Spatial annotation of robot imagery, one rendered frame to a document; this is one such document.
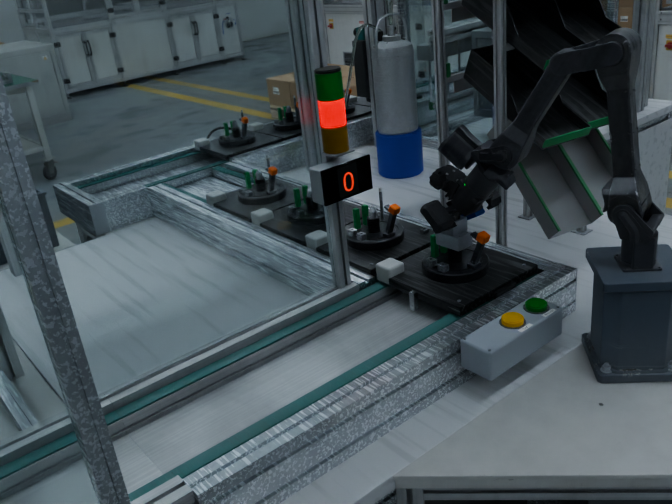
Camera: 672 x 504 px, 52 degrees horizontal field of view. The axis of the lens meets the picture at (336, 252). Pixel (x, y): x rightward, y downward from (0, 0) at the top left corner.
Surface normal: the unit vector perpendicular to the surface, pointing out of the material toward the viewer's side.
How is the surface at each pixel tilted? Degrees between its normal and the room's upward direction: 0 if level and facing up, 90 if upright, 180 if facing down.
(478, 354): 90
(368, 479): 0
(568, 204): 45
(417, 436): 0
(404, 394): 90
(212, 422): 0
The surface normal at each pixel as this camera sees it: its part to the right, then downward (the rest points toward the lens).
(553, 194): 0.26, -0.41
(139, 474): -0.11, -0.91
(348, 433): 0.62, 0.26
